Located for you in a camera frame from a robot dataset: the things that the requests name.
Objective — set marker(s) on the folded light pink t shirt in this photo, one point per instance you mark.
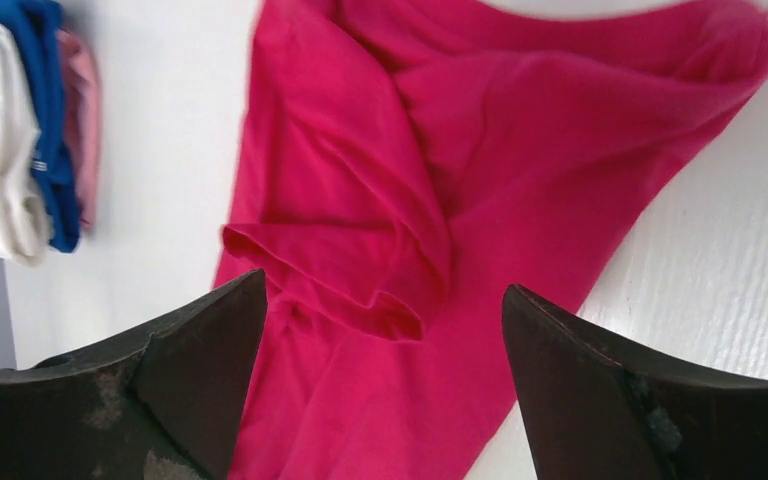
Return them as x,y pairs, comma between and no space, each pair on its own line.
83,119

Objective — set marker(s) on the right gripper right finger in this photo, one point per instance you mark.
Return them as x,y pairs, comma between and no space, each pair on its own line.
596,405

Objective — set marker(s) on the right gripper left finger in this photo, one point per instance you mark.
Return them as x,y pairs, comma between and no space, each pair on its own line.
162,400

